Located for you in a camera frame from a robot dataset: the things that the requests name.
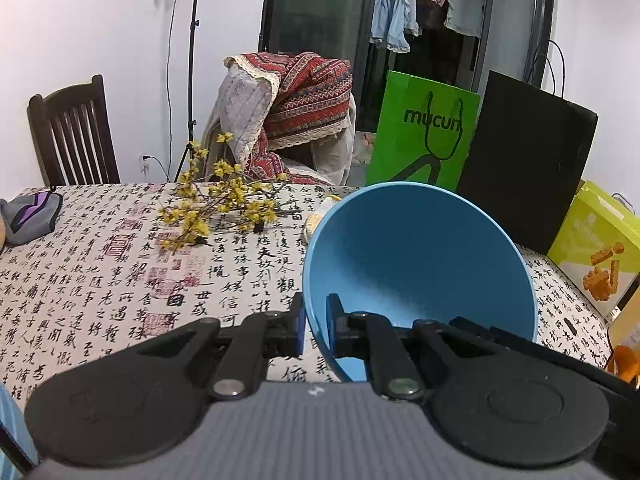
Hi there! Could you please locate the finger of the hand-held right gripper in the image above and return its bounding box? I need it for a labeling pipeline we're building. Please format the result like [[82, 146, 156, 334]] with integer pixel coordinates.
[[447, 316, 531, 356]]

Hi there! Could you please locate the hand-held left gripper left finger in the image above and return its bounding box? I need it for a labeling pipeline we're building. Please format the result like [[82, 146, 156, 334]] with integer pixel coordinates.
[[140, 291, 307, 401]]

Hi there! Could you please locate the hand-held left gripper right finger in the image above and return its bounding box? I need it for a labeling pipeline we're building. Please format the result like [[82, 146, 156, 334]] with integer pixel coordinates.
[[325, 292, 496, 402]]

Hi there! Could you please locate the blue bowl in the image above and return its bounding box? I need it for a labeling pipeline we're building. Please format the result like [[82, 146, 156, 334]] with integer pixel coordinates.
[[302, 182, 539, 383]]

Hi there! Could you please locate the orange leather piece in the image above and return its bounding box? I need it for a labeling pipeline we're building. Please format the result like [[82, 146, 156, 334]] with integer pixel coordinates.
[[606, 344, 640, 388]]

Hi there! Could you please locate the yellow-green snack box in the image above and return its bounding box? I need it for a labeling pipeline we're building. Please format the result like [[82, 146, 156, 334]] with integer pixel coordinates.
[[547, 180, 640, 318]]

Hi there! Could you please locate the yellow flower branch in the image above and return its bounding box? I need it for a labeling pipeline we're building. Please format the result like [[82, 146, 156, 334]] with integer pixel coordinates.
[[157, 132, 301, 253]]

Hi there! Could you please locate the black paper bag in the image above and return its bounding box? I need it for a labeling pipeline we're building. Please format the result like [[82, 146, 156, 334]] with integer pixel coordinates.
[[456, 40, 599, 256]]

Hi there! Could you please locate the green paper bag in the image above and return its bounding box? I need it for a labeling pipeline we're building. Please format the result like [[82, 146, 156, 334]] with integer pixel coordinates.
[[366, 70, 482, 193]]

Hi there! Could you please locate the red patterned blanket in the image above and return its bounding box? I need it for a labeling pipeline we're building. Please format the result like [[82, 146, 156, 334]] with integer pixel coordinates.
[[210, 51, 353, 186]]

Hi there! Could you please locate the grey purple cloth pouch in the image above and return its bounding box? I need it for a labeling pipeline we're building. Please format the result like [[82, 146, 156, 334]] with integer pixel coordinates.
[[0, 191, 63, 247]]

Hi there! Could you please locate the studio light on stand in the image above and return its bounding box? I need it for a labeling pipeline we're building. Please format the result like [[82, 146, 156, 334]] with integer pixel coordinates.
[[172, 0, 211, 183]]

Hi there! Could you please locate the dark wooden chair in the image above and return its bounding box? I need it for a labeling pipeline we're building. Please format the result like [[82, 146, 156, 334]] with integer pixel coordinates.
[[27, 75, 121, 188]]

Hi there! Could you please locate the blue striped cloth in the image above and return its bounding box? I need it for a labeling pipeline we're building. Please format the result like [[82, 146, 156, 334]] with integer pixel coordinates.
[[0, 385, 40, 473]]

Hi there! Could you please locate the dark framed glass door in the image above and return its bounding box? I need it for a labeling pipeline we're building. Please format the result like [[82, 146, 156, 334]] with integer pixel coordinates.
[[257, 0, 557, 136]]

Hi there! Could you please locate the hanging white garment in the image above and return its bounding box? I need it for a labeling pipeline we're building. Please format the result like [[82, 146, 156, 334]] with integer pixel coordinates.
[[442, 0, 488, 38]]

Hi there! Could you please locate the hanging blue shirt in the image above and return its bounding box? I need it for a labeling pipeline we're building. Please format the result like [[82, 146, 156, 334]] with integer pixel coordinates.
[[369, 0, 420, 53]]

